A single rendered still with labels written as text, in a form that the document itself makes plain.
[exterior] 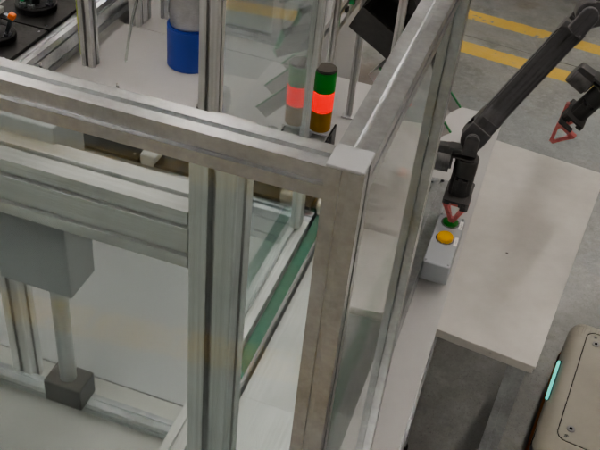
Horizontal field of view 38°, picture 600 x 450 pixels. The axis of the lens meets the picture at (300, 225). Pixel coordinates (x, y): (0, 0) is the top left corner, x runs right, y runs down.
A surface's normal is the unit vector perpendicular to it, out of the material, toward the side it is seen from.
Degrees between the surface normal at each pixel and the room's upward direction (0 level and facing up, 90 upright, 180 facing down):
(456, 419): 0
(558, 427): 0
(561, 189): 0
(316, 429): 90
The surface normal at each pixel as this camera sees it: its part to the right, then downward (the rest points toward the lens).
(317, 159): 0.08, -0.77
